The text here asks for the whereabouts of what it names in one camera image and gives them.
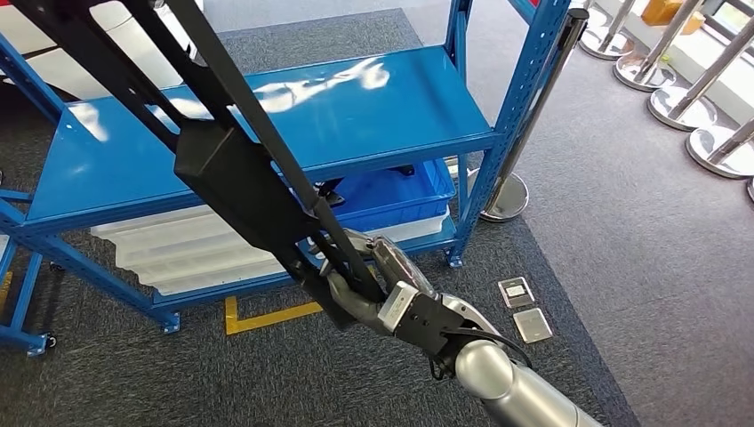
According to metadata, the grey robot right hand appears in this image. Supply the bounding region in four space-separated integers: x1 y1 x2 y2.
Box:
312 228 440 337

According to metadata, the black plastic frame part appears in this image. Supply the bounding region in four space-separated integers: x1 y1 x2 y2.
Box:
12 0 390 331

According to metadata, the blue metal shelf rack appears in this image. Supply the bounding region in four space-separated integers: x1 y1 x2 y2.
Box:
0 171 57 359
0 0 573 335

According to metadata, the blue plastic bin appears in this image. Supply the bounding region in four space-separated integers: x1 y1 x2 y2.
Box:
315 158 458 234

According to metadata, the open metal floor socket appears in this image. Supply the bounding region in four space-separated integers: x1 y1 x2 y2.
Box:
497 277 536 310

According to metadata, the black-topped chrome stanchion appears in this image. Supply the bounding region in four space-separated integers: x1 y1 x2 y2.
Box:
468 6 590 223

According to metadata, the closed metal floor socket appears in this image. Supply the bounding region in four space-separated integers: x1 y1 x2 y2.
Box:
512 307 554 345

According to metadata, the orange cardboard box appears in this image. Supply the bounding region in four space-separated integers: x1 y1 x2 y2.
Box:
640 0 706 36

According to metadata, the white low platform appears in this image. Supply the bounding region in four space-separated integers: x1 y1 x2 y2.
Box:
589 0 754 125

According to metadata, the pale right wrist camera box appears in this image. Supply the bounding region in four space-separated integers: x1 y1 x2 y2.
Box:
376 281 422 338

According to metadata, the black curved bracket part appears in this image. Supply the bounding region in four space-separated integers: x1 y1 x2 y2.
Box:
315 165 416 207

